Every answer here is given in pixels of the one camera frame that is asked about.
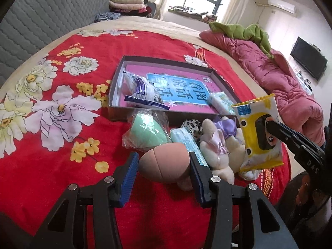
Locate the yellow cartoon wipes pack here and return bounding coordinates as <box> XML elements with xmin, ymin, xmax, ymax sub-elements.
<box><xmin>232</xmin><ymin>94</ymin><xmax>283</xmax><ymax>172</ymax></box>

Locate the plush bunny purple dress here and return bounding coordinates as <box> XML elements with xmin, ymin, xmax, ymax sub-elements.
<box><xmin>213</xmin><ymin>116</ymin><xmax>260</xmax><ymax>182</ymax></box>

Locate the plush bunny pink dress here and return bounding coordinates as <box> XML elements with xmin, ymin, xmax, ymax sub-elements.
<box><xmin>199</xmin><ymin>119</ymin><xmax>235</xmax><ymax>185</ymax></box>

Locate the pink beauty sponge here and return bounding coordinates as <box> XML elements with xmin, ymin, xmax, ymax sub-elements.
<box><xmin>138</xmin><ymin>142</ymin><xmax>190</xmax><ymax>183</ymax></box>

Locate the green flower tissue pack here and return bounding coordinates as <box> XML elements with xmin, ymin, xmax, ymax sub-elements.
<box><xmin>170</xmin><ymin>127</ymin><xmax>208</xmax><ymax>167</ymax></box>

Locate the leopard print soft item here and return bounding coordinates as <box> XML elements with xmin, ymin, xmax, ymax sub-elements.
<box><xmin>181</xmin><ymin>119</ymin><xmax>203</xmax><ymax>143</ymax></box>

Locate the pink quilted comforter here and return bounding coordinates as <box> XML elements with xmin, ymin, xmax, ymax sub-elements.
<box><xmin>200</xmin><ymin>30</ymin><xmax>325</xmax><ymax>146</ymax></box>

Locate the small green tissue pack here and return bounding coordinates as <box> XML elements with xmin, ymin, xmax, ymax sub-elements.
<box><xmin>208</xmin><ymin>92</ymin><xmax>235</xmax><ymax>115</ymax></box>

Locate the red floral blanket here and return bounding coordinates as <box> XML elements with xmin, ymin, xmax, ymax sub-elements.
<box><xmin>1</xmin><ymin>30</ymin><xmax>254</xmax><ymax>248</ymax></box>

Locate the green sponge in plastic bag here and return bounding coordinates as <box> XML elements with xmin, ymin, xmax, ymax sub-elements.
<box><xmin>122</xmin><ymin>109</ymin><xmax>172</xmax><ymax>152</ymax></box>

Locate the green blanket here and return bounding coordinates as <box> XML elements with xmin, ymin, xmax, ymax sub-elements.
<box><xmin>209</xmin><ymin>22</ymin><xmax>274</xmax><ymax>59</ymax></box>

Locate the dark cardboard box tray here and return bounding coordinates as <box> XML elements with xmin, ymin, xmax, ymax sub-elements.
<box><xmin>108</xmin><ymin>56</ymin><xmax>240</xmax><ymax>126</ymax></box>

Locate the blue pink book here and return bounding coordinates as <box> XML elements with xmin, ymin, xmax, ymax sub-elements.
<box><xmin>126</xmin><ymin>64</ymin><xmax>222</xmax><ymax>110</ymax></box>

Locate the white air conditioner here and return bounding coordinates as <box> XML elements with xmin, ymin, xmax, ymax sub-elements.
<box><xmin>268</xmin><ymin>0</ymin><xmax>296</xmax><ymax>14</ymax></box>

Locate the blue white plastic packet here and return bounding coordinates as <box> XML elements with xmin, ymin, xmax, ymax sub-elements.
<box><xmin>124</xmin><ymin>71</ymin><xmax>170</xmax><ymax>110</ymax></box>

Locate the white curtain right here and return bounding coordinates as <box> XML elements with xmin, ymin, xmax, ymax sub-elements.
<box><xmin>221</xmin><ymin>0</ymin><xmax>249</xmax><ymax>24</ymax></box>

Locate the beige bed sheet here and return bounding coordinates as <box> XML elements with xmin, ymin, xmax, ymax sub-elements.
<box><xmin>1</xmin><ymin>16</ymin><xmax>266</xmax><ymax>100</ymax></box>

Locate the blue patterned cloth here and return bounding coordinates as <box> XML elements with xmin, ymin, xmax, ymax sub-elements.
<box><xmin>94</xmin><ymin>12</ymin><xmax>121</xmax><ymax>23</ymax></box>

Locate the stack of folded blankets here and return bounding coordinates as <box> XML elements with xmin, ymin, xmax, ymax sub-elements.
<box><xmin>109</xmin><ymin>0</ymin><xmax>156</xmax><ymax>18</ymax></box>

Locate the grey quilted headboard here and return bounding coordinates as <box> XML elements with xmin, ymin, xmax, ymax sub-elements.
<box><xmin>1</xmin><ymin>0</ymin><xmax>109</xmax><ymax>84</ymax></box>

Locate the black wall television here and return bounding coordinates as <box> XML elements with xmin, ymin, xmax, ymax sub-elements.
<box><xmin>290</xmin><ymin>37</ymin><xmax>327</xmax><ymax>80</ymax></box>

